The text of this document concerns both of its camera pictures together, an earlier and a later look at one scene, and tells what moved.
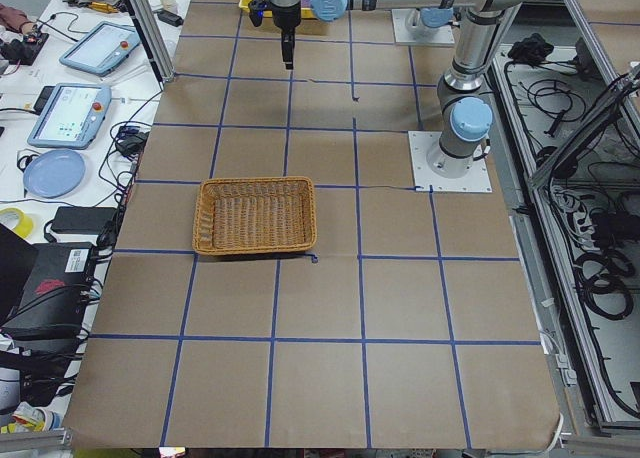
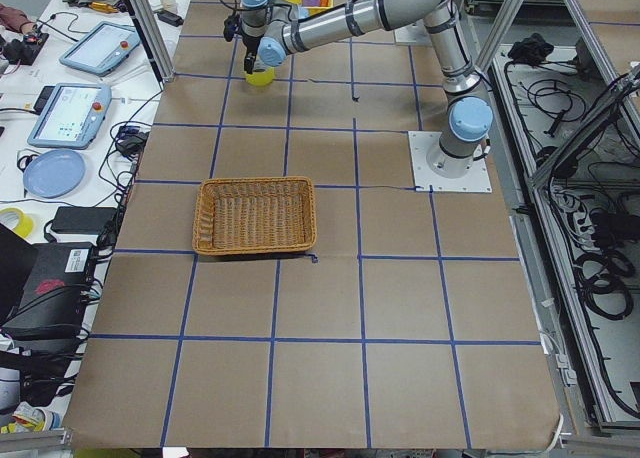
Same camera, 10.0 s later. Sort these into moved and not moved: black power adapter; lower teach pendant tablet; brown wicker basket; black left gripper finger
Moved: black left gripper finger
Not moved: lower teach pendant tablet; black power adapter; brown wicker basket
